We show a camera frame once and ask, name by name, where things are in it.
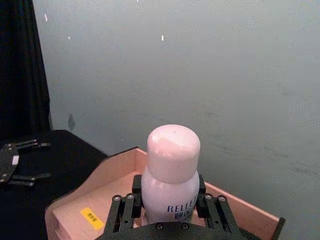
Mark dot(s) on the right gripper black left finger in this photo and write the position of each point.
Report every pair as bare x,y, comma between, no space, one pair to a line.
126,207

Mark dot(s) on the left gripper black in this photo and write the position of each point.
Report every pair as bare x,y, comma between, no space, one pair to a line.
6,163

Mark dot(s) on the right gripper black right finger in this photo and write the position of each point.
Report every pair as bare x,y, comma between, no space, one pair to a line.
215,210

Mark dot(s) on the pink bottle with pink cap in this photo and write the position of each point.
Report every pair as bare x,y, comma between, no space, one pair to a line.
172,160

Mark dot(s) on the black table cloth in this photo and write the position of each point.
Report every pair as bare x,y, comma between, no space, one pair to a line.
62,162

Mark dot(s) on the yellow sticker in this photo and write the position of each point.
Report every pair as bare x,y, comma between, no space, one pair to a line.
92,218

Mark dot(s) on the shallow brown cardboard tray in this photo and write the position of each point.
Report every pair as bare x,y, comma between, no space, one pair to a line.
82,200

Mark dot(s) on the black curtain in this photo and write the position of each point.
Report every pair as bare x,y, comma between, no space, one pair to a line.
20,70

